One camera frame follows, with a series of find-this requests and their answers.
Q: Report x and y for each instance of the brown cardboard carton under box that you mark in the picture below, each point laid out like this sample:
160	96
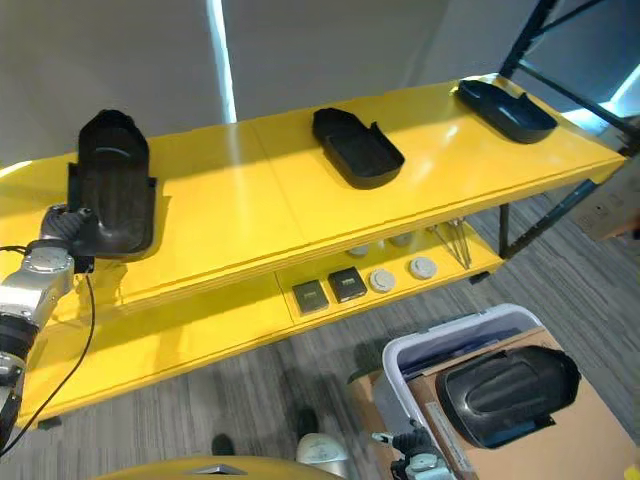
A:
370	410

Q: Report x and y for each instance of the bundle of thin metal rods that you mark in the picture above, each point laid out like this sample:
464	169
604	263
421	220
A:
457	242

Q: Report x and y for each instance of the black metal rack frame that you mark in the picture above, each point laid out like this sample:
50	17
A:
560	90

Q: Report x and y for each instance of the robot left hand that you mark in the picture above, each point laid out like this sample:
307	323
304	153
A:
62	225

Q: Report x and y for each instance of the black sole-shaped plastic part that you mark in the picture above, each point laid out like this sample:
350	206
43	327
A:
361	150
117	195
510	112
505	395

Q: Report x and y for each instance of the robot dark right foot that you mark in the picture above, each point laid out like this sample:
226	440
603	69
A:
307	421

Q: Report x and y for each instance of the robot dark left foot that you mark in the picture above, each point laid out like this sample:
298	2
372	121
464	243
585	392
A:
222	444

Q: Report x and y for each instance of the robot left silver arm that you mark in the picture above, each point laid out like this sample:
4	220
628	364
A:
32	295

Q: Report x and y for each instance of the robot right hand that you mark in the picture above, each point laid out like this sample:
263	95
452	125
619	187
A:
412	441

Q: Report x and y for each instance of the robot yellow torso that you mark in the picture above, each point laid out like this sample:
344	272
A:
200	467

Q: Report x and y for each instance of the robot silver leg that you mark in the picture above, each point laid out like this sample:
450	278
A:
322	454

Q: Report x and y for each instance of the round grey disc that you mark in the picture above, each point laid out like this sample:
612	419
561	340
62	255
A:
382	281
358	249
422	268

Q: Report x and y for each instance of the brown cardboard box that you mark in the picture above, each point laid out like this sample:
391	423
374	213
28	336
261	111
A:
607	212

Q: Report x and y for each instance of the robot right silver arm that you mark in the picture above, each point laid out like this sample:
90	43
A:
425	467

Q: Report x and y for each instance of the white plastic box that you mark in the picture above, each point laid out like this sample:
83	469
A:
400	370

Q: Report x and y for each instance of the yellow two-level shelf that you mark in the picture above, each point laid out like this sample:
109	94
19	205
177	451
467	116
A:
280	200

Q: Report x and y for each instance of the black square box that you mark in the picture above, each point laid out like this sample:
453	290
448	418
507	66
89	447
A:
310	296
347	284

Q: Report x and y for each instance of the brown cardboard sheet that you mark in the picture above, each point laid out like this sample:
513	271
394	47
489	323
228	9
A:
575	440

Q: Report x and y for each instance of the robot dark foot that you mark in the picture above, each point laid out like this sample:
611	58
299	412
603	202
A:
307	421
222	444

